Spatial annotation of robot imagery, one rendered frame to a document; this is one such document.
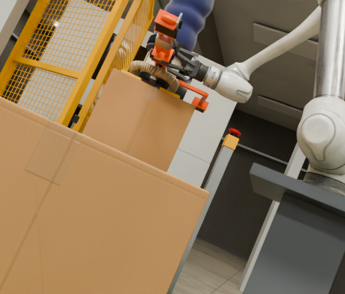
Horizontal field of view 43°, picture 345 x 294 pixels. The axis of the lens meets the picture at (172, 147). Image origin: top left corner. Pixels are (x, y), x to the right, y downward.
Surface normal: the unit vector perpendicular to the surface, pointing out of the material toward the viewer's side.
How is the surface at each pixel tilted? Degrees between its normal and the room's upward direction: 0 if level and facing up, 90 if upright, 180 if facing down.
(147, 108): 90
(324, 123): 103
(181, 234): 90
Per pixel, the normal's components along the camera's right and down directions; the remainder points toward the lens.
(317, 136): -0.51, -0.17
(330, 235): -0.21, -0.22
